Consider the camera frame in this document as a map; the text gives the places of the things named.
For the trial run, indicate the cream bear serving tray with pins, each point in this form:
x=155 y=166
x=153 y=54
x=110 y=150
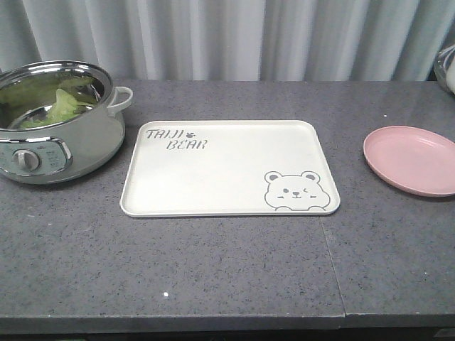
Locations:
x=221 y=168

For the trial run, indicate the pink round plate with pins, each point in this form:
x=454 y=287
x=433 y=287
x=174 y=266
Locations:
x=414 y=160

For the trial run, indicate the green lettuce leaf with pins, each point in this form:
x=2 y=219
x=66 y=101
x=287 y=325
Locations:
x=45 y=100

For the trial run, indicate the pale green electric cooking pot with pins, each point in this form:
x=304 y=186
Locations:
x=68 y=150

